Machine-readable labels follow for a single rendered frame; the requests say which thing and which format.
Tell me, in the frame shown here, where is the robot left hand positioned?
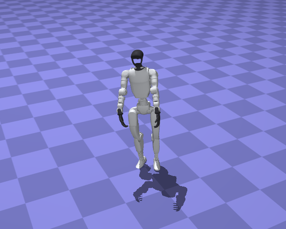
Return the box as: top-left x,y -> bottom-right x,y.
154,107 -> 161,128

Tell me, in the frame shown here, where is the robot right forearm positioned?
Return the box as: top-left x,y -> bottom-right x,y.
116,95 -> 125,112

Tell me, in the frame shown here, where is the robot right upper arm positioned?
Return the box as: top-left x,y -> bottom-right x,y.
119,70 -> 129,96

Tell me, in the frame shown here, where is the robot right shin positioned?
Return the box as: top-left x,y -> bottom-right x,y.
134,138 -> 144,161

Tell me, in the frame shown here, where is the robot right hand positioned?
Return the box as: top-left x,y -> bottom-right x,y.
117,109 -> 128,127

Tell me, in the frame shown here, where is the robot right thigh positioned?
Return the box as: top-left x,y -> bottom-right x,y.
128,107 -> 143,141

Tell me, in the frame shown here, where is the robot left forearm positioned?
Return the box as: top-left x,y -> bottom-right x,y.
152,87 -> 160,111

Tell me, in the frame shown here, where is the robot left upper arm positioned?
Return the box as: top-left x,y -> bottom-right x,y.
149,69 -> 158,94

